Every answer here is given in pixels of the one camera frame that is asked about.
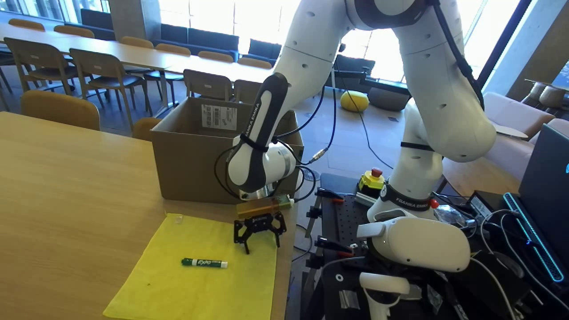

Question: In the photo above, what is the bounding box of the long wooden dining table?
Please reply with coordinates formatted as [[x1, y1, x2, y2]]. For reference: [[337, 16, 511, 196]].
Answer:
[[0, 21, 274, 85]]

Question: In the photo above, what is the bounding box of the small orange chair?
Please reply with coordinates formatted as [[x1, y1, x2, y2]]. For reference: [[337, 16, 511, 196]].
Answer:
[[130, 116, 161, 142]]

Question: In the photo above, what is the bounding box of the black floor cable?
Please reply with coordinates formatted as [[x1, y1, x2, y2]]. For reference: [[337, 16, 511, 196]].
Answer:
[[354, 94, 397, 171]]

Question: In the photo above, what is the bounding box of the black robot mounting cart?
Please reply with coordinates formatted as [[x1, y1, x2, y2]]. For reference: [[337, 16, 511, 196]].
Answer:
[[299, 171, 539, 320]]

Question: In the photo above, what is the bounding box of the white VR headset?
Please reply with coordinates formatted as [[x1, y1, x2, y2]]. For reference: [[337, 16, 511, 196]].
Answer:
[[354, 215, 474, 276]]

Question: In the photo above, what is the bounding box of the green marker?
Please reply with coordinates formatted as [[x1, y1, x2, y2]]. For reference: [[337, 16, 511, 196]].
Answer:
[[180, 256, 232, 270]]

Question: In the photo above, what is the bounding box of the tan padded chair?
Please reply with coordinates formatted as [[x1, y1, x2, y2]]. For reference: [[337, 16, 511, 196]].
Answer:
[[52, 23, 97, 39], [198, 48, 237, 64], [155, 41, 194, 59], [237, 55, 274, 71], [8, 16, 49, 32], [120, 34, 157, 50]]

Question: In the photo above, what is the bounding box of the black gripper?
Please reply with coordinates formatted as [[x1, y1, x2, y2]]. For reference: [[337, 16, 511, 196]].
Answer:
[[232, 212, 289, 256]]

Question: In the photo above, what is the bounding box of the brown cardboard box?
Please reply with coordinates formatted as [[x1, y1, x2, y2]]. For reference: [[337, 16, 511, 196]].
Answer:
[[148, 96, 306, 206]]

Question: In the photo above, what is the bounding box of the yellow round floor object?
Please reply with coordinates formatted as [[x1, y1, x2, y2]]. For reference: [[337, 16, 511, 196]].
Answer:
[[338, 89, 372, 114]]

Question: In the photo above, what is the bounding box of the red-handled black clamp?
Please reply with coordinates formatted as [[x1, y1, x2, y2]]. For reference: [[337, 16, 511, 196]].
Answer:
[[313, 187, 347, 206], [312, 235, 361, 256]]

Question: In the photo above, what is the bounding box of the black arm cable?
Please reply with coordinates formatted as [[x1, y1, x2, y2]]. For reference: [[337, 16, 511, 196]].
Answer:
[[212, 0, 488, 206]]

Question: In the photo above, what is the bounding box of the yellow emergency stop button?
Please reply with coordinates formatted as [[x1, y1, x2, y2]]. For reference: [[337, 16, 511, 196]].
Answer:
[[356, 167, 388, 201]]

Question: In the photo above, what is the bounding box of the brown round armchair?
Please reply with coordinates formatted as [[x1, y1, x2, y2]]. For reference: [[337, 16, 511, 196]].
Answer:
[[522, 78, 569, 112]]

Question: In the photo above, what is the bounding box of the white VR controller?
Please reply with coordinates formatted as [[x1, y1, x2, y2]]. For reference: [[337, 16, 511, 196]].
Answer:
[[358, 270, 413, 320]]

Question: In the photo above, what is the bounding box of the tan upholstered bench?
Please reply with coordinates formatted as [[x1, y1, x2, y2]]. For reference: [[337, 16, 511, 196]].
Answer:
[[442, 91, 555, 201]]

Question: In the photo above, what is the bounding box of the black computer tower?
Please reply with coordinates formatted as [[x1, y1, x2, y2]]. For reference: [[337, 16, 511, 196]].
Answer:
[[502, 121, 569, 300]]

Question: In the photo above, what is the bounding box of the dark blue sofa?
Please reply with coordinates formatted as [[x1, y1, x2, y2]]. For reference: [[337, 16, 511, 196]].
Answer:
[[159, 21, 242, 60], [331, 53, 377, 92], [248, 37, 283, 64]]

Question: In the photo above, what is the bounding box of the wooden dining chair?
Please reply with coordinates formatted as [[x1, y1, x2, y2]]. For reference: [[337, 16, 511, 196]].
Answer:
[[233, 78, 265, 105], [182, 68, 235, 103], [68, 46, 155, 130], [2, 36, 79, 96]]

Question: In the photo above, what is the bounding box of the dark round pouf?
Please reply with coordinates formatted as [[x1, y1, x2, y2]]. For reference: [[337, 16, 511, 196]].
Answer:
[[367, 82, 415, 114]]

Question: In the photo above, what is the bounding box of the yellow towel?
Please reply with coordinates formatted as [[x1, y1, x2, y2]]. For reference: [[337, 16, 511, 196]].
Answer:
[[102, 212, 280, 320]]

